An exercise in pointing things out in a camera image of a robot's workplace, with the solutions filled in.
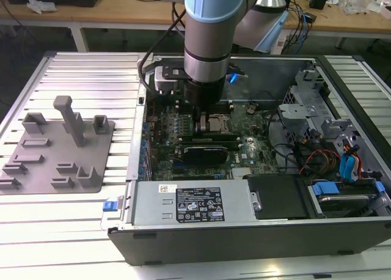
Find green motherboard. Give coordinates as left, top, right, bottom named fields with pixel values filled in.
left=143, top=101, right=282, bottom=183

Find grey metal drive cage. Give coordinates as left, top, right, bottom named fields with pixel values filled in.
left=277, top=68, right=363, bottom=146

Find black PC case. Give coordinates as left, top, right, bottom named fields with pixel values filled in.
left=107, top=54, right=391, bottom=267

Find silver heatsink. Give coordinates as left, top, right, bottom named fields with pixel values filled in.
left=232, top=166, right=254, bottom=180

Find black camera cable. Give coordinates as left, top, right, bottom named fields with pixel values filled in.
left=137, top=1, right=188, bottom=94

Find clear plastic bags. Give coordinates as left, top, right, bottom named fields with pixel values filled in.
left=340, top=0, right=382, bottom=17

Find silver power supply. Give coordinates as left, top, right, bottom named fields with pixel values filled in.
left=122, top=180, right=260, bottom=227

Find black plastic cover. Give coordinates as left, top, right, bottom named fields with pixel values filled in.
left=244, top=174, right=309, bottom=221

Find crumpled white paper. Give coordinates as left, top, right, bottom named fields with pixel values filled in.
left=26, top=0, right=58, bottom=15

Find black RAM slot pair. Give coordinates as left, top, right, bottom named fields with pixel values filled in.
left=213, top=98, right=235, bottom=114
left=176, top=134, right=243, bottom=150

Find hard disk in blue carrier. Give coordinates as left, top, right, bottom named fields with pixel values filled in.
left=310, top=181, right=386, bottom=219

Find CPU socket with CPU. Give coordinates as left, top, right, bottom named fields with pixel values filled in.
left=204, top=113, right=230, bottom=134

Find blue flat wire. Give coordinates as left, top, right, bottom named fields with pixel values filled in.
left=338, top=153, right=360, bottom=183

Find black graphics card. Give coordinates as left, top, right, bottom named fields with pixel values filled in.
left=182, top=144, right=229, bottom=164

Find grey parts rack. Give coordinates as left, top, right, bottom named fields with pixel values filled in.
left=0, top=95, right=117, bottom=196

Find red orange wire bundle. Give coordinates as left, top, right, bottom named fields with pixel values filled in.
left=299, top=150, right=342, bottom=174

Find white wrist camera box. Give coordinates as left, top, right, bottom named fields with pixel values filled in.
left=154, top=66, right=187, bottom=95

